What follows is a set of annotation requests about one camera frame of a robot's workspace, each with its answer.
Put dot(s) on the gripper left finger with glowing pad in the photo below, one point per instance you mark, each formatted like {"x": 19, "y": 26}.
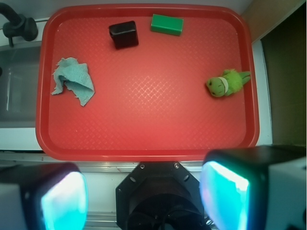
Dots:
{"x": 51, "y": 196}

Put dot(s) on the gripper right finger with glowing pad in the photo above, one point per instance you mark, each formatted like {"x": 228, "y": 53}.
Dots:
{"x": 258, "y": 188}

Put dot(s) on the black box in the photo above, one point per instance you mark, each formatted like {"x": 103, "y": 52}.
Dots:
{"x": 124, "y": 34}

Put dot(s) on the green plush frog toy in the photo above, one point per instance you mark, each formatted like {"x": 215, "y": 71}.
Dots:
{"x": 230, "y": 82}

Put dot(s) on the light blue crumpled cloth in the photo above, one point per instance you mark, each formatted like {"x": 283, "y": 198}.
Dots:
{"x": 75, "y": 77}

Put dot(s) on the stainless steel sink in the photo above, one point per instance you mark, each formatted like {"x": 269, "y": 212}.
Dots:
{"x": 19, "y": 66}

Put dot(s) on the red plastic tray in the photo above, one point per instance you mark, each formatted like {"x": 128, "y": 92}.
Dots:
{"x": 150, "y": 101}

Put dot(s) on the black faucet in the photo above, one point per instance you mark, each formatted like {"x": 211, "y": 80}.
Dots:
{"x": 18, "y": 25}

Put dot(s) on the green rectangular block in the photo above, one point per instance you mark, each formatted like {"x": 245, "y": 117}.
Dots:
{"x": 167, "y": 25}

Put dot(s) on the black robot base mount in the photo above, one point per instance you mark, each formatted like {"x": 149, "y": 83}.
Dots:
{"x": 159, "y": 196}

